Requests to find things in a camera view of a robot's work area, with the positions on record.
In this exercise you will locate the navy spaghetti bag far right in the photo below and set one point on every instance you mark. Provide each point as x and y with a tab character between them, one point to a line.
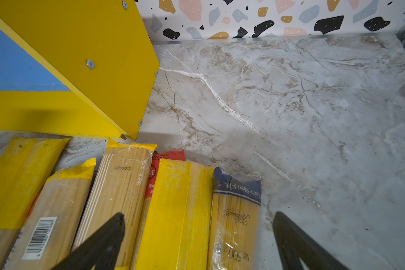
234	223

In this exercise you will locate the yellow spaghetti bag right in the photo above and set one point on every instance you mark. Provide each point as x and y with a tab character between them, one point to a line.
177	227

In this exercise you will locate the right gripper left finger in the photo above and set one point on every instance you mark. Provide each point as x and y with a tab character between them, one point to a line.
100	251

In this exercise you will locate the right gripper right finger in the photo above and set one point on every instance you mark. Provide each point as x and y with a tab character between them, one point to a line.
298	249

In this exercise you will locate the yellow spaghetti bag with text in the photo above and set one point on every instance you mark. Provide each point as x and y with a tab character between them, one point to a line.
119	187

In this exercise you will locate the red label spaghetti bag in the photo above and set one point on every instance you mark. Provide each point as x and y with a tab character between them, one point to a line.
48	234

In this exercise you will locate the long yellow spaghetti bag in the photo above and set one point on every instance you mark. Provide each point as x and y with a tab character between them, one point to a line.
25	165

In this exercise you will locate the yellow shelf unit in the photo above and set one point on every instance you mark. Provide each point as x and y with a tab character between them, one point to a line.
74	68

